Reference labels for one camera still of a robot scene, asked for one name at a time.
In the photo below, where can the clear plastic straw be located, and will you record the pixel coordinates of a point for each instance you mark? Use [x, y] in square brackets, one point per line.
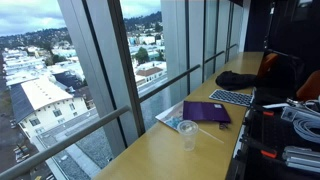
[211, 135]

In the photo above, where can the clear plastic cup with lid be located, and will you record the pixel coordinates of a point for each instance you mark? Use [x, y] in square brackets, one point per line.
[187, 133]

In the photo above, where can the wide grey window column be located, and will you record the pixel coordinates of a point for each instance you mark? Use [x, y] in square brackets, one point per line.
[175, 50]

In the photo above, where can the purple folder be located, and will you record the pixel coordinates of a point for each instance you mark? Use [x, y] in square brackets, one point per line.
[205, 111]

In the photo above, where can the white computer keyboard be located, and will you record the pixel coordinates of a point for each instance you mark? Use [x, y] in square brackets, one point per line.
[231, 97]

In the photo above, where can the small metal binder clip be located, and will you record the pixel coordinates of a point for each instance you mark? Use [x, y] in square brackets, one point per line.
[223, 126]

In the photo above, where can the black cloth bundle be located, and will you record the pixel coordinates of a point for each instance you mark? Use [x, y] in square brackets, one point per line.
[233, 80]

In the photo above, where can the grey metal window railing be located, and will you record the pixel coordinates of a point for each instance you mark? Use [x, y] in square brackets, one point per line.
[66, 142]

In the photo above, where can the orange chair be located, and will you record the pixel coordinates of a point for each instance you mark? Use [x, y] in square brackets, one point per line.
[311, 88]
[268, 63]

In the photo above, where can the white flat strip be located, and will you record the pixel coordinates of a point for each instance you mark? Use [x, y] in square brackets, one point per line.
[275, 105]

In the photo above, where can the black chair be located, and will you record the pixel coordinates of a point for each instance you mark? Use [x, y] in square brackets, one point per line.
[280, 80]

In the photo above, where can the black optical breadboard table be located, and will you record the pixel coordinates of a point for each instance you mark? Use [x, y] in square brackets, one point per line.
[276, 133]

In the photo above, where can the grey adapter box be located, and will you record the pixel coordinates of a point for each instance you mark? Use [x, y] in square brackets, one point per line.
[289, 114]

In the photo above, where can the aluminium extrusion bar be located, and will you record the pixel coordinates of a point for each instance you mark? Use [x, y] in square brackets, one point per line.
[301, 153]

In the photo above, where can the grey slanted window post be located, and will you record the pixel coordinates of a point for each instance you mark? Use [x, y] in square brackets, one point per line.
[100, 66]

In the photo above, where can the black camera stand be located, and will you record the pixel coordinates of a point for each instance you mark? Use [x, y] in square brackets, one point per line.
[269, 26]

